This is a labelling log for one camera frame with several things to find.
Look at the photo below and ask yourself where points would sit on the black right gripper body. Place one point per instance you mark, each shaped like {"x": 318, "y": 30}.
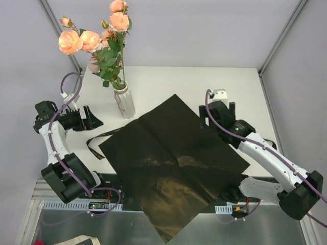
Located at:
{"x": 217, "y": 112}

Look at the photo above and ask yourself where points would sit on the right white cable duct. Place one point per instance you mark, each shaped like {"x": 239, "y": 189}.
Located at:
{"x": 230, "y": 209}

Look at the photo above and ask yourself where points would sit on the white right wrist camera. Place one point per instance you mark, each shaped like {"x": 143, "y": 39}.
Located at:
{"x": 218, "y": 95}

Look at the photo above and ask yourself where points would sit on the pink rose stem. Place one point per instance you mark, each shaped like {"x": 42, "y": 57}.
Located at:
{"x": 94, "y": 65}
{"x": 111, "y": 57}
{"x": 74, "y": 40}
{"x": 120, "y": 24}

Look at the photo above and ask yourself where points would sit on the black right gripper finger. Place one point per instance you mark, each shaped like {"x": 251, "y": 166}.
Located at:
{"x": 232, "y": 110}
{"x": 203, "y": 115}

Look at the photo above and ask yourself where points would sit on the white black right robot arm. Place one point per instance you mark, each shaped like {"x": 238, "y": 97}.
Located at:
{"x": 296, "y": 190}

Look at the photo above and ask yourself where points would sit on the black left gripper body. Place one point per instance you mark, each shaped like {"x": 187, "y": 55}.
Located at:
{"x": 85, "y": 120}

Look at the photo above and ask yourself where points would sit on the cream tote bag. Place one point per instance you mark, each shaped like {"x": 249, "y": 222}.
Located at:
{"x": 81, "y": 240}

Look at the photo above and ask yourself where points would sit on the white ribbed ceramic vase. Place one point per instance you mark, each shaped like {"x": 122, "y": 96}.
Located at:
{"x": 124, "y": 100}

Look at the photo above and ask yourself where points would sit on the black paper flower wrap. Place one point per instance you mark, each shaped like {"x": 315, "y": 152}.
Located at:
{"x": 171, "y": 166}

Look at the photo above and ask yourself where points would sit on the aluminium front frame rail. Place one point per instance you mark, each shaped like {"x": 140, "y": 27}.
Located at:
{"x": 251, "y": 187}

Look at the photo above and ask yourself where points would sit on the red cloth item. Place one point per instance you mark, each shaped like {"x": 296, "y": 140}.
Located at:
{"x": 38, "y": 242}

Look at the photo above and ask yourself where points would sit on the left white cable duct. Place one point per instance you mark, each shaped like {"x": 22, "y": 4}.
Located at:
{"x": 82, "y": 206}

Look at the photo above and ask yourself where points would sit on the right aluminium frame post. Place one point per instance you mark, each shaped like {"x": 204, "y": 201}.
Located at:
{"x": 283, "y": 34}

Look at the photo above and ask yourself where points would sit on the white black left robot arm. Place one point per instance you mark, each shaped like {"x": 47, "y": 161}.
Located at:
{"x": 65, "y": 173}

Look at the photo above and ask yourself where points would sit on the white cable duct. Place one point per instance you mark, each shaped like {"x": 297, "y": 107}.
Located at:
{"x": 230, "y": 209}
{"x": 82, "y": 206}

